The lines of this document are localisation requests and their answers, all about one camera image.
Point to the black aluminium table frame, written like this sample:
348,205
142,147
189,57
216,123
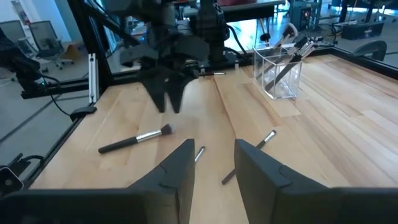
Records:
93,37

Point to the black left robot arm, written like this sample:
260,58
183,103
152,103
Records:
211,28

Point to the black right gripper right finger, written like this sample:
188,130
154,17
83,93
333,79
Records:
295,205

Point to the dark desk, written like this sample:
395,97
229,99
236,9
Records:
248,11

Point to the dark equipment cabinet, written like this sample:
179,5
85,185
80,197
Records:
300,15

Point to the black frame foot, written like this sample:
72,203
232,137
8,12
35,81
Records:
82,112

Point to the grey office chair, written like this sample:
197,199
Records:
46,37
12,31

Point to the thick black makeup brush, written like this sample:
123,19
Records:
118,145

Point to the clear acrylic brush organizer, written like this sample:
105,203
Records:
290,88

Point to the black camera box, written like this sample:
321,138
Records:
9,183

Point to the silver frame bracket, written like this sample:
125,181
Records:
93,77

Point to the black equipment case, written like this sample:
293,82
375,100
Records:
362,31

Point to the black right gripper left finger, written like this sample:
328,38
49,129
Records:
155,205

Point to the black chair back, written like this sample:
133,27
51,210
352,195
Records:
371,48

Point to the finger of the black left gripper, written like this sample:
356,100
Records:
177,90
157,90

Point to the thin black makeup brush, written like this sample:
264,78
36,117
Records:
267,138
219,73

